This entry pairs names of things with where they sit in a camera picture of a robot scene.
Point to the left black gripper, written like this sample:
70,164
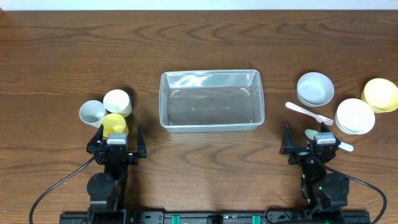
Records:
115,154

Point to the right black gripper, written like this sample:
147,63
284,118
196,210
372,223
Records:
305,152

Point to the light green plastic spoon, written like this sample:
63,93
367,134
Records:
310,133

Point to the yellow plastic cup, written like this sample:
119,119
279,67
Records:
114,124

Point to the pink plastic fork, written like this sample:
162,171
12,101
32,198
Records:
319,118

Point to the cream white plastic cup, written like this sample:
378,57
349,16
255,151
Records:
118,101

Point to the grey plastic cup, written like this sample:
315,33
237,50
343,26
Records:
92,112

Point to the grey plastic bowl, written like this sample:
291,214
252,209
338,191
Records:
315,89

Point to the white plastic bowl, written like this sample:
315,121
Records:
354,116

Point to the yellow plastic bowl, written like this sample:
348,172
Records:
381,95

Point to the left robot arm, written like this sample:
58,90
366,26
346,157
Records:
107,189

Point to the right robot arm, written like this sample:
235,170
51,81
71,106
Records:
326,193

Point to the clear plastic storage box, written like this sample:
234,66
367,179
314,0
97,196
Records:
211,100

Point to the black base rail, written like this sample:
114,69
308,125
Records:
271,216

